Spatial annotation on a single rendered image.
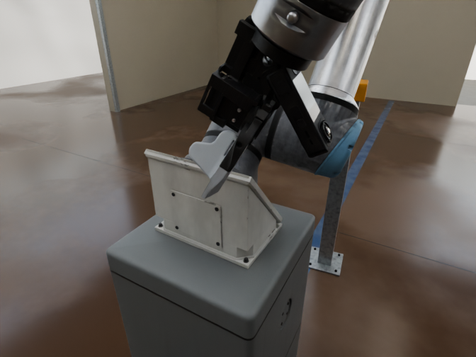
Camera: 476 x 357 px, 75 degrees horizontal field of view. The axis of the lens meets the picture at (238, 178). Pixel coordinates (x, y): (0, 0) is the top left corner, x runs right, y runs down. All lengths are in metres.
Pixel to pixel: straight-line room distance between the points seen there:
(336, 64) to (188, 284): 0.57
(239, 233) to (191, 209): 0.12
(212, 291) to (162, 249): 0.18
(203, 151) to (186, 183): 0.31
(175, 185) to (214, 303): 0.26
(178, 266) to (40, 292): 1.46
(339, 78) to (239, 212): 0.36
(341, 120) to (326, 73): 0.11
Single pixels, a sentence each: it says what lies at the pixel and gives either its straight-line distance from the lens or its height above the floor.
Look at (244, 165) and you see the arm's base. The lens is 0.68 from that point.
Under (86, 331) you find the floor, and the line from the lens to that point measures 1.82.
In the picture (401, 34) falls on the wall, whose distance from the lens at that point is 6.47.
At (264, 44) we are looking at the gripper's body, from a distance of 0.34.
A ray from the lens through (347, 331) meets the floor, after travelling 1.75.
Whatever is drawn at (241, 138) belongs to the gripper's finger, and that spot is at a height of 1.21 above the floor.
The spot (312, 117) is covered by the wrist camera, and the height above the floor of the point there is 1.24.
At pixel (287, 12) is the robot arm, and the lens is 0.32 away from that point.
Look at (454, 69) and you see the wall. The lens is 6.50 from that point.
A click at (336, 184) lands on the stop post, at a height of 0.56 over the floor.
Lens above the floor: 1.34
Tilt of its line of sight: 27 degrees down
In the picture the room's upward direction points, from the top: straight up
